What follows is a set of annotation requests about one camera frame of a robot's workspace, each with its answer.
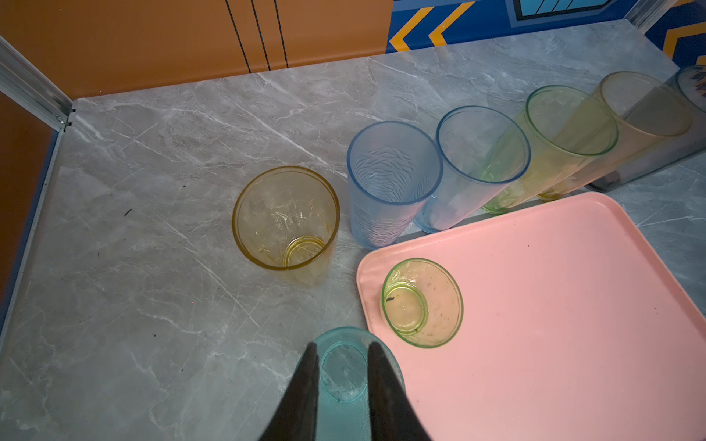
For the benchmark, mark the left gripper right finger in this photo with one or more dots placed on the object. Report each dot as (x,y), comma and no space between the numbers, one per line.
(391,414)

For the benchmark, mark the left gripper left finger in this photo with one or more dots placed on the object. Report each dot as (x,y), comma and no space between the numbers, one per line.
(295,402)

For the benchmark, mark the green short glass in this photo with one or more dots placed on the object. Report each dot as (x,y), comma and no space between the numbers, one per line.
(422,303)

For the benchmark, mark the pink plastic tray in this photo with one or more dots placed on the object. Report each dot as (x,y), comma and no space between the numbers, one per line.
(573,329)

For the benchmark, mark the teal glass upper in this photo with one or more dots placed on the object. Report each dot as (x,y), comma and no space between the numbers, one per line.
(340,409)

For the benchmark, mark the yellow tall glass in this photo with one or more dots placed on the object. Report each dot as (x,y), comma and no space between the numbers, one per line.
(286,221)

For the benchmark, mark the blue textured tall glass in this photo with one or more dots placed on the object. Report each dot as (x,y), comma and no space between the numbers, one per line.
(394,168)

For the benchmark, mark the blue smooth tall glass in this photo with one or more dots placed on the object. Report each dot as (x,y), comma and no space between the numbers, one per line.
(483,152)

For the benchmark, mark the green tall glass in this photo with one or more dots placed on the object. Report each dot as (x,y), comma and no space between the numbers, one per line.
(567,129)

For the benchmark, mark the amber tall glass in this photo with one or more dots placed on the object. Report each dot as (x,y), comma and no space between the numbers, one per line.
(619,91)

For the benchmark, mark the grey smoky tall glass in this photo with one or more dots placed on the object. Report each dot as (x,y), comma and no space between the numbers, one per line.
(678,104)

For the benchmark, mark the left aluminium corner post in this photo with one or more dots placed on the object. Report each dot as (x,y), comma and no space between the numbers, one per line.
(22,82)

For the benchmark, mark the aluminium corner post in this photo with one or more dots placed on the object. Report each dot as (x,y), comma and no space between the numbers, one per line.
(22,82)
(645,13)

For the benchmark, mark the right aluminium corner post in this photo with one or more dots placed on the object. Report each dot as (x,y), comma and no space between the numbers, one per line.
(645,13)

